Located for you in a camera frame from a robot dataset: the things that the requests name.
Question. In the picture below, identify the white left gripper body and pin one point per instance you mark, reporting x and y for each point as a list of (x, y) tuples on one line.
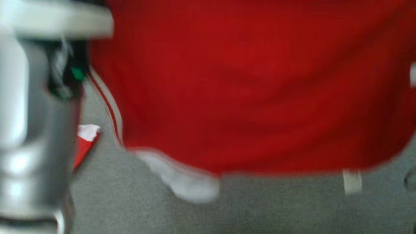
[(58, 20)]

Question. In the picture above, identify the grey fabric sofa seat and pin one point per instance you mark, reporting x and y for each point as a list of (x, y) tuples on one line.
[(227, 214)]

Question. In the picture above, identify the red Bulls 23 jersey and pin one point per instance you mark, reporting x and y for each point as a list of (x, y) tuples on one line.
[(253, 84)]

